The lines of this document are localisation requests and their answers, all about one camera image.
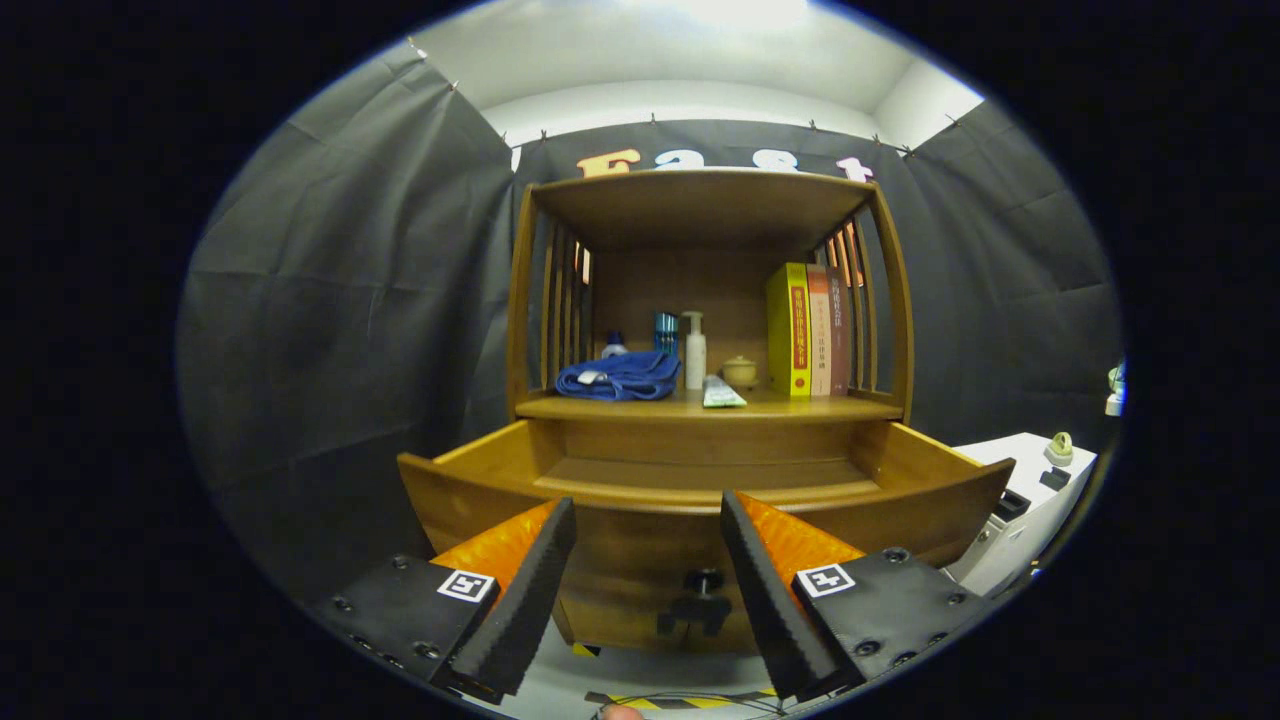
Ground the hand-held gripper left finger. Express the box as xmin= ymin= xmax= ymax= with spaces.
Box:
xmin=305 ymin=497 xmax=578 ymax=704

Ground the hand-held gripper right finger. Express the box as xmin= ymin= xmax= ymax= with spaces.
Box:
xmin=720 ymin=489 xmax=993 ymax=701

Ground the black round drawer knob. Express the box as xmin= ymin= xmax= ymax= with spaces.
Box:
xmin=657 ymin=568 xmax=736 ymax=637

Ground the wooden drawer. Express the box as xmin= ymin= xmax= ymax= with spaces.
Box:
xmin=397 ymin=420 xmax=1016 ymax=656

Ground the wooden countertop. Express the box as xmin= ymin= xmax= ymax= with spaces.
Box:
xmin=515 ymin=385 xmax=904 ymax=423

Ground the white drawer unit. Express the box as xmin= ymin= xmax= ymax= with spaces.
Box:
xmin=945 ymin=432 xmax=1099 ymax=598

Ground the wooden cabinet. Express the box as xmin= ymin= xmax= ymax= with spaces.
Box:
xmin=397 ymin=168 xmax=1016 ymax=656

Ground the yellow black floor tape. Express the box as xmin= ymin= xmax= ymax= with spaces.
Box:
xmin=585 ymin=688 xmax=781 ymax=713

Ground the blue towel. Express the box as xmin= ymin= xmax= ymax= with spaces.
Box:
xmin=555 ymin=350 xmax=681 ymax=402

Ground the white pump bottle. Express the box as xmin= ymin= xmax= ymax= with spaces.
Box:
xmin=681 ymin=311 xmax=708 ymax=391

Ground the orange and beige book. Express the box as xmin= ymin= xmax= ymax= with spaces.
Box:
xmin=806 ymin=264 xmax=833 ymax=397

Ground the brown book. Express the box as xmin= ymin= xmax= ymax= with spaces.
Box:
xmin=826 ymin=268 xmax=853 ymax=394

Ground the yellow book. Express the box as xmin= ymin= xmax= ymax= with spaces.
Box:
xmin=766 ymin=262 xmax=812 ymax=399

